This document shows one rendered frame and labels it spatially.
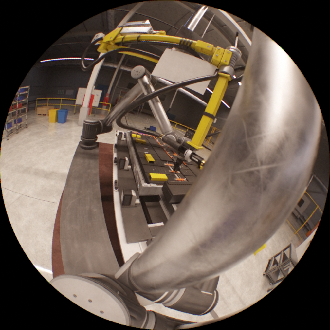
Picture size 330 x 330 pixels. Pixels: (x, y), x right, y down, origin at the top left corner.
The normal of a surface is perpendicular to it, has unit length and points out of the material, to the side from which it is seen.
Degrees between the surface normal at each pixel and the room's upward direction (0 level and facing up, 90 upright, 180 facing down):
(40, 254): 0
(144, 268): 83
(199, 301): 13
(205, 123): 90
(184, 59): 90
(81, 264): 0
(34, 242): 0
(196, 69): 90
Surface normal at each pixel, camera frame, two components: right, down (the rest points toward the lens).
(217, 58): -0.18, 0.39
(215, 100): -0.63, 0.12
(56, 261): 0.36, -0.83
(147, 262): -0.87, -0.29
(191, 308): -0.05, -0.44
